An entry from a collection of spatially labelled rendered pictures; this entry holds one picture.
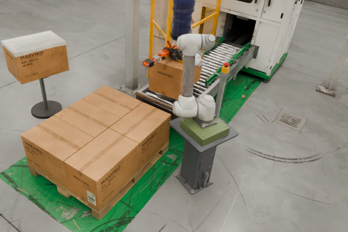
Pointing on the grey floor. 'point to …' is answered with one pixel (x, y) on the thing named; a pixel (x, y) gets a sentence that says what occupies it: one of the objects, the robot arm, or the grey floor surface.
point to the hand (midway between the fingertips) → (167, 51)
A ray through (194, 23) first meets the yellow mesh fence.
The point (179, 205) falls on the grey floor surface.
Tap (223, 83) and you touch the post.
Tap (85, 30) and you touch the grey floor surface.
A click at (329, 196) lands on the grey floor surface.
